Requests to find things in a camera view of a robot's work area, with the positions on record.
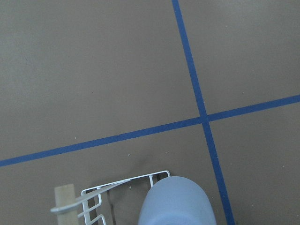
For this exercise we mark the light blue plastic cup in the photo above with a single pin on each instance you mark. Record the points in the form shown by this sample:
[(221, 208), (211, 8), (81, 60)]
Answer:
[(176, 200)]

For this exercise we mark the white wire cup holder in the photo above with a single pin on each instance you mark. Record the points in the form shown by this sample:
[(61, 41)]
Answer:
[(70, 210)]

